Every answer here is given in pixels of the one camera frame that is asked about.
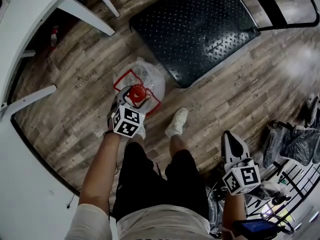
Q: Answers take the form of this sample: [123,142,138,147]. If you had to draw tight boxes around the person's black shorts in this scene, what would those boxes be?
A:
[112,140,210,223]

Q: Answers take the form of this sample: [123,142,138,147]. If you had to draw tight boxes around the person's left forearm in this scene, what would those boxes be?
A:
[78,130,126,210]

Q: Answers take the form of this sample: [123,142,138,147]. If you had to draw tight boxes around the person's right leg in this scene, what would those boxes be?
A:
[169,133,190,159]

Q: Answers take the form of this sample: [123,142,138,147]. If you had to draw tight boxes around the black tablet device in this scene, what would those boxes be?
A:
[232,218,280,238]

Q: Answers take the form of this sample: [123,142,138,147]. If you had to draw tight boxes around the black platform trolley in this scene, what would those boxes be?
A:
[128,0,320,90]

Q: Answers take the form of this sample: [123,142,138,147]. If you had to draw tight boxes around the black metal rack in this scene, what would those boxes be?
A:
[249,158,320,235]

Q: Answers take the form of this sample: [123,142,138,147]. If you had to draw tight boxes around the person's right forearm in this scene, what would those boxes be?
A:
[220,193,248,240]

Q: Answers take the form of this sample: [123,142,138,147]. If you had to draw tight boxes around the black cable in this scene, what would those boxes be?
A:
[106,156,122,221]

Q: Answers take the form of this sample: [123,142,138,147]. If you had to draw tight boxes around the person's white shirt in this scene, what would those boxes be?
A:
[63,203,214,240]

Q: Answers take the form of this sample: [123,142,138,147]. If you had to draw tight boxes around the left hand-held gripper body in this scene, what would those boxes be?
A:
[107,103,147,139]

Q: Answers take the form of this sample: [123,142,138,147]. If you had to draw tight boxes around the red bottle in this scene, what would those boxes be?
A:
[49,25,60,51]

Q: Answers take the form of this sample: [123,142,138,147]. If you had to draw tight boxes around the person's left white shoe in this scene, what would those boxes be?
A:
[135,124,147,140]

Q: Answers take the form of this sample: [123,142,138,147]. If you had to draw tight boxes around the person's right white shoe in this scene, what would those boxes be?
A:
[164,106,189,138]

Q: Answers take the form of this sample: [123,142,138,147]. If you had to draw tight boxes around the plastic-wrapped black chair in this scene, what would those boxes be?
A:
[262,119,320,169]

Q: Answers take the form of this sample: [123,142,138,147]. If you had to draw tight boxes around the clear water jug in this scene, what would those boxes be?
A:
[112,56,167,118]

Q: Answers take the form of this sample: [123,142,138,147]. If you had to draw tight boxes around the person's white shoe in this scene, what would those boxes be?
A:
[164,106,189,138]
[135,124,147,140]

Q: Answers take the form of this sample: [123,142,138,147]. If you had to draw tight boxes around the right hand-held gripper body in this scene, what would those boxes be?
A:
[221,156,262,197]

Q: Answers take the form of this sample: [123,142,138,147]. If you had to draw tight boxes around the white table with black grommet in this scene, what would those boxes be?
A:
[0,0,116,119]

